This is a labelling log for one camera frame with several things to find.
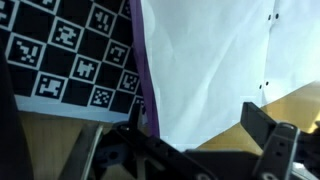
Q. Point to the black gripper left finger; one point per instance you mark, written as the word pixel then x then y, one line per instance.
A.
pixel 143 157

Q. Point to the black cloth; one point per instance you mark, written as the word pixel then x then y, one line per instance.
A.
pixel 15 161

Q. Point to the checkerboard marker sheet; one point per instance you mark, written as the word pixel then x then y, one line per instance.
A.
pixel 71 58

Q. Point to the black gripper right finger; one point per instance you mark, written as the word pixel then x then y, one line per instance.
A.
pixel 282 143

